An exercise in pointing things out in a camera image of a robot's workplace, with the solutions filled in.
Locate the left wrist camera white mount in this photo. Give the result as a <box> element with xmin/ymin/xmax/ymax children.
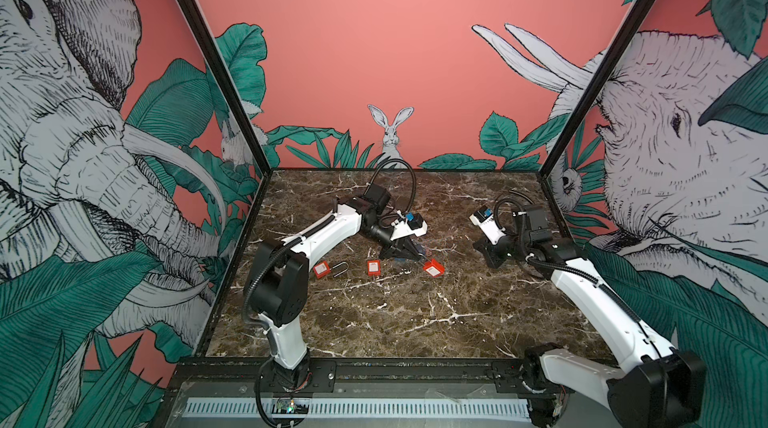
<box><xmin>390</xmin><ymin>213</ymin><xmax>428</xmax><ymax>240</ymax></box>

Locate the black corrugated cable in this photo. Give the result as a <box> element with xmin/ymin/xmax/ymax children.
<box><xmin>491</xmin><ymin>195</ymin><xmax>535</xmax><ymax>237</ymax></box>
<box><xmin>367</xmin><ymin>157</ymin><xmax>418</xmax><ymax>225</ymax></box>

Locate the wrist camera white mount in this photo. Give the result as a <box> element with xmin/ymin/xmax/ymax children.
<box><xmin>390</xmin><ymin>213</ymin><xmax>428</xmax><ymax>240</ymax></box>
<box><xmin>469</xmin><ymin>205</ymin><xmax>506</xmax><ymax>245</ymax></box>

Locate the right black corrugated cable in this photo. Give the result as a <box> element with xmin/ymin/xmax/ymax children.
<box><xmin>491</xmin><ymin>195</ymin><xmax>535</xmax><ymax>237</ymax></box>

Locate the black frame post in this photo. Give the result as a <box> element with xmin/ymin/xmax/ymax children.
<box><xmin>176</xmin><ymin>0</ymin><xmax>272</xmax><ymax>175</ymax></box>
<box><xmin>538</xmin><ymin>0</ymin><xmax>656</xmax><ymax>177</ymax></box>

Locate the red padlock open shackle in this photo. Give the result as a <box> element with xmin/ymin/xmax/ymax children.
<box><xmin>312</xmin><ymin>261</ymin><xmax>349</xmax><ymax>279</ymax></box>

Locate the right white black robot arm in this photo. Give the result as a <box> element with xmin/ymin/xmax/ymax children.
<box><xmin>473</xmin><ymin>235</ymin><xmax>707</xmax><ymax>427</ymax></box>

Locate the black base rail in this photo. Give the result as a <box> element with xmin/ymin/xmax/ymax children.
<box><xmin>169</xmin><ymin>357</ymin><xmax>571</xmax><ymax>397</ymax></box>

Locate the white slotted cable duct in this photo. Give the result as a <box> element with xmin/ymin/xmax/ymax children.
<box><xmin>182</xmin><ymin>397</ymin><xmax>530</xmax><ymax>422</ymax></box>

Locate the red padlock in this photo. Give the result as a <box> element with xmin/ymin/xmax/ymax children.
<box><xmin>423</xmin><ymin>259</ymin><xmax>445</xmax><ymax>277</ymax></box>
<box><xmin>366</xmin><ymin>259</ymin><xmax>381</xmax><ymax>277</ymax></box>

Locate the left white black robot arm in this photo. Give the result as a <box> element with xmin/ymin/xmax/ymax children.
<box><xmin>241</xmin><ymin>196</ymin><xmax>427</xmax><ymax>392</ymax></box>

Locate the right black frame post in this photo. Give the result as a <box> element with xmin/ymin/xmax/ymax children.
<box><xmin>538</xmin><ymin>0</ymin><xmax>656</xmax><ymax>177</ymax></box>

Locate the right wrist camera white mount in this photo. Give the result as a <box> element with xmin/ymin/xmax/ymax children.
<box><xmin>469</xmin><ymin>205</ymin><xmax>506</xmax><ymax>245</ymax></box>

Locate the left black frame post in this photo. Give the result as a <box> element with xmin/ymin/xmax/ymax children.
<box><xmin>176</xmin><ymin>0</ymin><xmax>272</xmax><ymax>175</ymax></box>

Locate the left black corrugated cable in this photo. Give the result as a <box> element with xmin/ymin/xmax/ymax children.
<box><xmin>367</xmin><ymin>157</ymin><xmax>418</xmax><ymax>225</ymax></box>

